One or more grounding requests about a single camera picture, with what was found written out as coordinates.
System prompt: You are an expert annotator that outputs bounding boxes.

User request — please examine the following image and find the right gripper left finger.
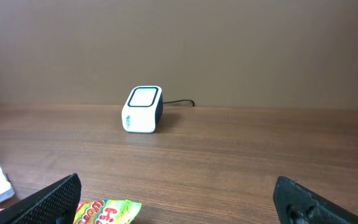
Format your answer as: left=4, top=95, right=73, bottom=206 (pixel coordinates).
left=0, top=173, right=81, bottom=224

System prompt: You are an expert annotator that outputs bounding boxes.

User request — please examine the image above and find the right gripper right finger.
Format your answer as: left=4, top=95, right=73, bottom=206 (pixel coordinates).
left=273, top=176, right=358, bottom=224

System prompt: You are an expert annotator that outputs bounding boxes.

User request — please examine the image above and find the Haribo gummy candy bag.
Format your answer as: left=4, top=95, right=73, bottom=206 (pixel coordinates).
left=73, top=199, right=142, bottom=224

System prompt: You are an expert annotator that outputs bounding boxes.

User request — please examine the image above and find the white barcode scanner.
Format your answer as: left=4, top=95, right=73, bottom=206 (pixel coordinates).
left=121, top=86, right=163, bottom=133

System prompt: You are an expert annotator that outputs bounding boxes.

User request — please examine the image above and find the scanner black cable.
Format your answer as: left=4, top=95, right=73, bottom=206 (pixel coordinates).
left=162, top=98, right=196, bottom=108

